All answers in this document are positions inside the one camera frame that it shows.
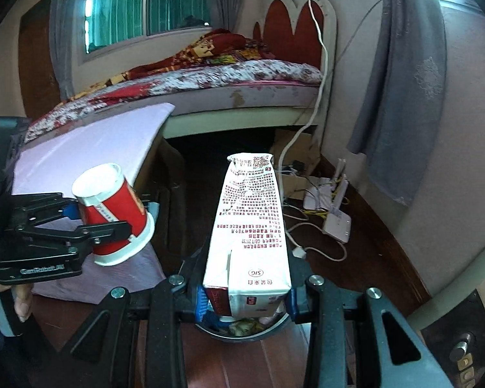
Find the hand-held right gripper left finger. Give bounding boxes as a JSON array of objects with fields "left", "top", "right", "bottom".
[{"left": 60, "top": 243, "right": 211, "bottom": 388}]

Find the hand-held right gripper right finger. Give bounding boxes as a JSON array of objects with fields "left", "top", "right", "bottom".
[{"left": 286, "top": 251, "right": 457, "bottom": 388}]

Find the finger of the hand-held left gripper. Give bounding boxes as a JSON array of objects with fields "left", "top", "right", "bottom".
[
  {"left": 10, "top": 192, "right": 161, "bottom": 227},
  {"left": 20, "top": 220, "right": 132, "bottom": 252}
]

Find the red paper cup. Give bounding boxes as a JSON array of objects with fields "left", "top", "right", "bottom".
[{"left": 72, "top": 163, "right": 155, "bottom": 267}]

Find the black bucket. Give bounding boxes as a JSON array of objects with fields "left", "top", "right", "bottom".
[{"left": 193, "top": 311, "right": 292, "bottom": 343}]

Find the white red drink carton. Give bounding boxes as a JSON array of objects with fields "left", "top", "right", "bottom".
[{"left": 202, "top": 151, "right": 294, "bottom": 318}]

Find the person's left hand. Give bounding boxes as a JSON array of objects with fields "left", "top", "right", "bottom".
[{"left": 0, "top": 270, "right": 34, "bottom": 329}]

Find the table with white cloth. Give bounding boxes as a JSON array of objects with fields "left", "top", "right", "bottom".
[{"left": 12, "top": 102, "right": 176, "bottom": 306}]

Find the white router with antennas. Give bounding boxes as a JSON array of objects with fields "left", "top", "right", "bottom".
[{"left": 321, "top": 157, "right": 353, "bottom": 244}]

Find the white wifi router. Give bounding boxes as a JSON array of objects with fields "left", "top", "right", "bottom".
[{"left": 303, "top": 178, "right": 348, "bottom": 221}]

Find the small white network device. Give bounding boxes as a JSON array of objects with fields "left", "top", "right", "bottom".
[{"left": 303, "top": 186, "right": 328, "bottom": 211}]

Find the brown wooden door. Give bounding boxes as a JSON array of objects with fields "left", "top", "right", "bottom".
[{"left": 18, "top": 0, "right": 61, "bottom": 120}]

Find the cardboard box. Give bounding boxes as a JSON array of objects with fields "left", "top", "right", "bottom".
[{"left": 269, "top": 128, "right": 322, "bottom": 201}]

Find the red patterned blanket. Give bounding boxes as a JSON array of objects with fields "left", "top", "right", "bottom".
[{"left": 70, "top": 28, "right": 276, "bottom": 98}]

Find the bed with floral sheet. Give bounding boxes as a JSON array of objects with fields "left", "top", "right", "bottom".
[{"left": 24, "top": 60, "right": 324, "bottom": 139}]

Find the grey embroidered curtain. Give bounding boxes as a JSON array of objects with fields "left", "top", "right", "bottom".
[{"left": 347, "top": 0, "right": 447, "bottom": 208}]

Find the red white headboard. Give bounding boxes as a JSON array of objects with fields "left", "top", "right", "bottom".
[{"left": 253, "top": 0, "right": 339, "bottom": 70}]

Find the window with white frame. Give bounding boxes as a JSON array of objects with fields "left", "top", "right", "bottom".
[{"left": 79, "top": 0, "right": 213, "bottom": 55}]

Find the thick white cable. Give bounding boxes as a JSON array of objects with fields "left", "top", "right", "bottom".
[{"left": 278, "top": 0, "right": 348, "bottom": 262}]

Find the thin black cable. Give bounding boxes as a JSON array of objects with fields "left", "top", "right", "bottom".
[{"left": 294, "top": 0, "right": 383, "bottom": 135}]

